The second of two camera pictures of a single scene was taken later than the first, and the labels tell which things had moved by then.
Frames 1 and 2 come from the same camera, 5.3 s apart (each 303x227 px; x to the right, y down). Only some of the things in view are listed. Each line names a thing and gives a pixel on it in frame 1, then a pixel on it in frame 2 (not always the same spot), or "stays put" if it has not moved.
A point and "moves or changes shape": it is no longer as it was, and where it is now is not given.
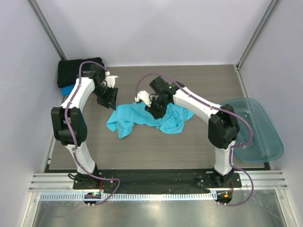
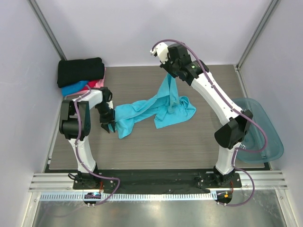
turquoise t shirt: x=123 y=116 moves or changes shape
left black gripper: x=110 y=101 -> x=110 y=119
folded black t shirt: x=68 y=70 stays put
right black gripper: x=154 y=109 -> x=172 y=67
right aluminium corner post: x=261 y=24 stays put
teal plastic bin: x=265 y=144 stays put
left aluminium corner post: x=38 y=13 stays put
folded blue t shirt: x=66 y=91 stays put
